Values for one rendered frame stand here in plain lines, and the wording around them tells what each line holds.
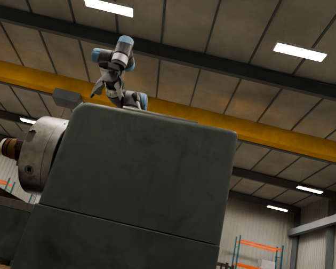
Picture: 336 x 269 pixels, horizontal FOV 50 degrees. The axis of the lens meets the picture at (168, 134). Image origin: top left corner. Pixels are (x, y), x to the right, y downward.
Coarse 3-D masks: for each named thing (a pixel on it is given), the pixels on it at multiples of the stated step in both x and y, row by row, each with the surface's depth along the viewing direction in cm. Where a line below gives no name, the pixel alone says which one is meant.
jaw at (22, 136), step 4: (20, 132) 135; (24, 132) 135; (32, 132) 133; (20, 136) 134; (24, 136) 134; (28, 136) 132; (32, 136) 132; (20, 140) 133; (28, 140) 131; (32, 140) 131; (16, 144) 137; (20, 144) 136; (16, 148) 141; (20, 148) 139
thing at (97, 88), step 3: (99, 84) 166; (102, 84) 166; (96, 87) 166; (99, 87) 166; (102, 87) 167; (93, 90) 166; (96, 90) 165; (99, 90) 169; (93, 93) 165; (96, 93) 168; (99, 93) 170; (90, 96) 166
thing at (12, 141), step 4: (8, 140) 144; (12, 140) 144; (16, 140) 144; (4, 144) 143; (8, 144) 144; (12, 144) 143; (4, 148) 143; (8, 148) 142; (12, 148) 142; (4, 152) 143; (8, 152) 143; (12, 152) 142; (16, 152) 143; (8, 156) 144; (12, 156) 143; (16, 156) 143; (16, 160) 144
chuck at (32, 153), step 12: (48, 120) 138; (60, 120) 140; (36, 132) 132; (48, 132) 132; (24, 144) 130; (36, 144) 130; (24, 156) 129; (36, 156) 129; (24, 168) 130; (36, 168) 129; (24, 180) 132; (36, 180) 131; (36, 192) 136
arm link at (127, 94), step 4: (124, 92) 216; (128, 92) 216; (132, 92) 216; (140, 92) 217; (124, 96) 215; (128, 96) 215; (140, 96) 214; (144, 96) 215; (124, 100) 215; (128, 100) 214; (132, 100) 213; (140, 100) 213; (144, 100) 213; (124, 104) 216; (128, 104) 213; (132, 104) 212; (136, 104) 212; (140, 104) 214; (144, 104) 213; (144, 108) 214
